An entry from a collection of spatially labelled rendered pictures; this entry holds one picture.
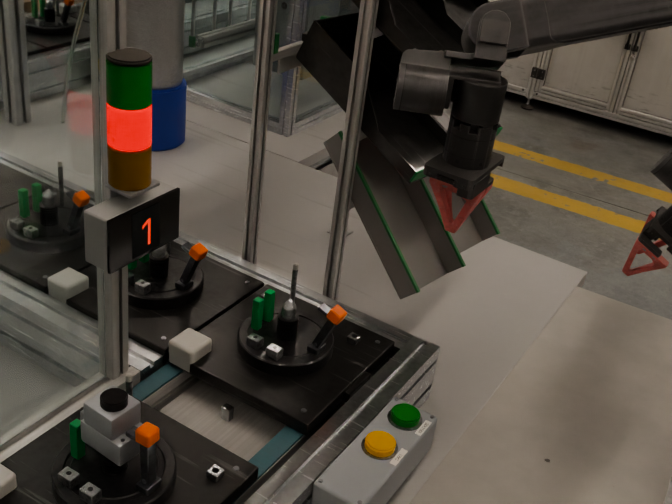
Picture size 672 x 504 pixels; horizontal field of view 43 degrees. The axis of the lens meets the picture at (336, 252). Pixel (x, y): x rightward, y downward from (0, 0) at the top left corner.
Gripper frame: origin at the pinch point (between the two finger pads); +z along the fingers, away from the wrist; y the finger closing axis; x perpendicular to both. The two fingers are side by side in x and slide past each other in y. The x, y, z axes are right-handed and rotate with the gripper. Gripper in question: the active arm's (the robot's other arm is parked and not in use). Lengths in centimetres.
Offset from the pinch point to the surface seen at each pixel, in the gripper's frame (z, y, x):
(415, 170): 1.8, -15.1, -12.7
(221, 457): 25.9, 28.7, -12.3
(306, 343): 23.9, 4.9, -16.0
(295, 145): 37, -78, -73
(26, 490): 26, 46, -26
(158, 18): 6, -51, -95
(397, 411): 25.6, 7.3, 0.7
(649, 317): 37, -62, 21
